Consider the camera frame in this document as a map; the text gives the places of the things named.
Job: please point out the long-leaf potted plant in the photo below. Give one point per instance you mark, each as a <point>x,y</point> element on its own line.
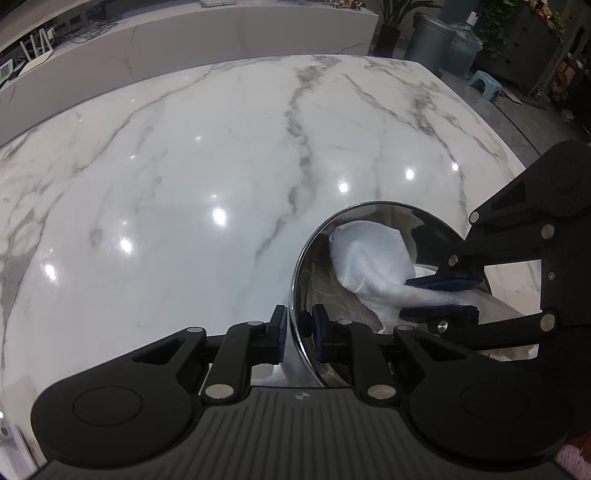
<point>392,32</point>

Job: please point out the flat cardboard piece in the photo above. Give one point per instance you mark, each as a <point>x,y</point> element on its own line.
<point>512,95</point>

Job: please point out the white flat tray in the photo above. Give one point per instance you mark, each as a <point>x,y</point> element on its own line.
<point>217,2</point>

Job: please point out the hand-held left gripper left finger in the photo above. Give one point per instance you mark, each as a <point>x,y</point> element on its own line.
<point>278,334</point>

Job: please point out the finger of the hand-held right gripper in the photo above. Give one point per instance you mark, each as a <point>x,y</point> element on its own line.
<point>445,282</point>
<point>441,314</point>

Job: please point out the white power strip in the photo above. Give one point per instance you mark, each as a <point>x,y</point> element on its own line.
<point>14,447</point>

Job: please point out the blue water jug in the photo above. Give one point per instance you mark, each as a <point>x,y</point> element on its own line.
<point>464,53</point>

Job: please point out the teal plastic stool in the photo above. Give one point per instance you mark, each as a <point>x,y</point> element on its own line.
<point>485,82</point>

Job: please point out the white router with antennas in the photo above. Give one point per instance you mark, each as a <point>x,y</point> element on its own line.
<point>39,53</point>

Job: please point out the cluttered display shelf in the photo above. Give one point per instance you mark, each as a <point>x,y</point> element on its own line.
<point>570,74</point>

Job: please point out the stainless steel bowl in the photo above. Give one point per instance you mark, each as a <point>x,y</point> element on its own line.
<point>323,288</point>

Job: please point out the pink fuzzy fabric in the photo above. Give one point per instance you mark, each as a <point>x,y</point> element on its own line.
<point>575,457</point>

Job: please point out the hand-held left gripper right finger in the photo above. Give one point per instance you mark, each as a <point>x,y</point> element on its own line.
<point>319,325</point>

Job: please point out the white cloth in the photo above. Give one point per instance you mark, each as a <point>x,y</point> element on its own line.
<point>369,258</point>

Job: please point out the leafy green climbing plant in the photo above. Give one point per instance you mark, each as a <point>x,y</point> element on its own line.
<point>496,25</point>

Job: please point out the dark cabinet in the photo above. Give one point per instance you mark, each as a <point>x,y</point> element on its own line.
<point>531,50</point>

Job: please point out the white wall socket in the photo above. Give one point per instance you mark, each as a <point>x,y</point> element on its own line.
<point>472,18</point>

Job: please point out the grey trash bin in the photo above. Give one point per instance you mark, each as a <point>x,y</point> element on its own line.
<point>429,41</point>

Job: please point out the small toy figurines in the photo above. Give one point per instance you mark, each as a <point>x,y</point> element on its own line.
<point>346,4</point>

